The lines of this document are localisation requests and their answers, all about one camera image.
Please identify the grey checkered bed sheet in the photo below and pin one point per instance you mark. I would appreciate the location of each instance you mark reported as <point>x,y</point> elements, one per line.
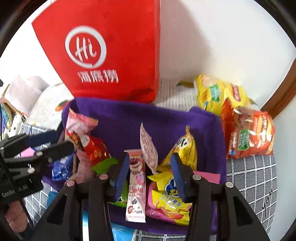
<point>254,176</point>

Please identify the red Haidilao paper bag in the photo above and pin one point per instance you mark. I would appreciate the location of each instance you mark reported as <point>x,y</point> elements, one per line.
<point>103,49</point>

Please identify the strawberry bear snack packet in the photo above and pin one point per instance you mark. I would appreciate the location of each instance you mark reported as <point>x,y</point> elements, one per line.
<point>136,200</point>

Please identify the left hand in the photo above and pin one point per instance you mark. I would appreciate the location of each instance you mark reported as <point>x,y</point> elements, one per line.
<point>16,217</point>

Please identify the blue tissue pack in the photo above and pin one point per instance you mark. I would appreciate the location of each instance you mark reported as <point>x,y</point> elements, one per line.
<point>119,232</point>

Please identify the brown wooden door frame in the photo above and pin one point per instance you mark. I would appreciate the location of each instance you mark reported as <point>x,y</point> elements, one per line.
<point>281,97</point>

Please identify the dark blue snack packet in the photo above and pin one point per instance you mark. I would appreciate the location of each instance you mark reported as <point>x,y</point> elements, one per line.
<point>62,168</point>

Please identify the orange red chips bag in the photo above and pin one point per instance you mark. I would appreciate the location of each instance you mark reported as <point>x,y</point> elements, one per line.
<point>247,131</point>

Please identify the white dotted snack packet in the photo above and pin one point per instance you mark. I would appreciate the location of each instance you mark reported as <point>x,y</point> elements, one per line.
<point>149,151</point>

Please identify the green snack packet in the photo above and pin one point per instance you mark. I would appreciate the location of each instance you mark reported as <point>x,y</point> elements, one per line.
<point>115,172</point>

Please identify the yellow chips bag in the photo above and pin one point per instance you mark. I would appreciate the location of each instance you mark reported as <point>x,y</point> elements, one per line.
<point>212,92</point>

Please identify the red snack packet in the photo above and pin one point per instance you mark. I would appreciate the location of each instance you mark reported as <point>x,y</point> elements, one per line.
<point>95,149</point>

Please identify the purple cloth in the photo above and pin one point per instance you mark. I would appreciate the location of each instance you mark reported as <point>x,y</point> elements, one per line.
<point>119,124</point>

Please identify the pink yellow sweet potato snack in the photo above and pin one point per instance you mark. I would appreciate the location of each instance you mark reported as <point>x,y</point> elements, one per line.
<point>163,201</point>

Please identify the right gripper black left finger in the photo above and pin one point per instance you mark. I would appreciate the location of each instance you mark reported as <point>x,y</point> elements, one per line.
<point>63,218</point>

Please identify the small yellow snack packet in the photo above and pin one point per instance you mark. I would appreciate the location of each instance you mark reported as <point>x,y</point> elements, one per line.
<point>185,146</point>

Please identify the panda snack packet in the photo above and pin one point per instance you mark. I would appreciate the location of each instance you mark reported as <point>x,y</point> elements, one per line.
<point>76,125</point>

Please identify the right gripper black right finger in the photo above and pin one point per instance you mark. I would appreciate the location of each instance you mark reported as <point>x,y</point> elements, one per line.
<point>235,218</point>

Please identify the pink peach flavour packet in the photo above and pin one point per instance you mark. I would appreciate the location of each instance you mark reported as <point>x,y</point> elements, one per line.
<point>84,172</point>

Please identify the fruit print pillow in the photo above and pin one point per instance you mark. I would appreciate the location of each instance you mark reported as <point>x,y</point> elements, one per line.
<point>44,114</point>

